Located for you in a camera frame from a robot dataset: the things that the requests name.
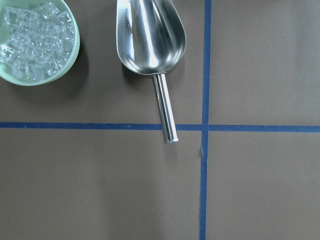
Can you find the steel ice scoop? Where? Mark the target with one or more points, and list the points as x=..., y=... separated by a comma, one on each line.
x=151, y=41

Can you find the green bowl of ice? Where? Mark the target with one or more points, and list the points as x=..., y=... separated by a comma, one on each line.
x=39, y=41

